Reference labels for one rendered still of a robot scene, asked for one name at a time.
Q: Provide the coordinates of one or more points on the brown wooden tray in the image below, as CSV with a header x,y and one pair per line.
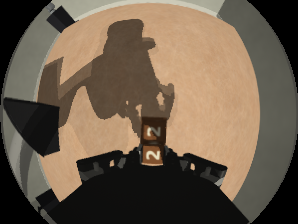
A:
x,y
153,118

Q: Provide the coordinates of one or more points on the brown digit cube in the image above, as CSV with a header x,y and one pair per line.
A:
x,y
153,152
153,131

